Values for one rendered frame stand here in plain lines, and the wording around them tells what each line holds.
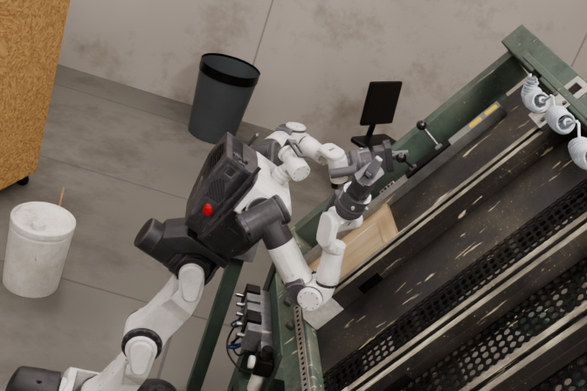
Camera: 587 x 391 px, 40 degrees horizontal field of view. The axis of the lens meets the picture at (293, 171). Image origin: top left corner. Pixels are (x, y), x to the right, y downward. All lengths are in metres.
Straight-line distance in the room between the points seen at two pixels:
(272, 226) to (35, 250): 1.74
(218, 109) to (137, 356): 3.33
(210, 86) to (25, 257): 2.46
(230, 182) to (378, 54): 4.08
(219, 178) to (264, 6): 3.98
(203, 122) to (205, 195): 3.52
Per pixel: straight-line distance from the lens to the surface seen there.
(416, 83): 6.61
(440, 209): 2.65
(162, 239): 2.70
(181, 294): 2.79
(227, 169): 2.53
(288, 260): 2.46
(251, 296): 3.09
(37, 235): 3.88
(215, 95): 5.96
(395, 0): 6.42
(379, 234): 2.91
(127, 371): 2.99
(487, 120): 2.97
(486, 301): 2.23
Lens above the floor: 2.44
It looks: 24 degrees down
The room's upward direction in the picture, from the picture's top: 19 degrees clockwise
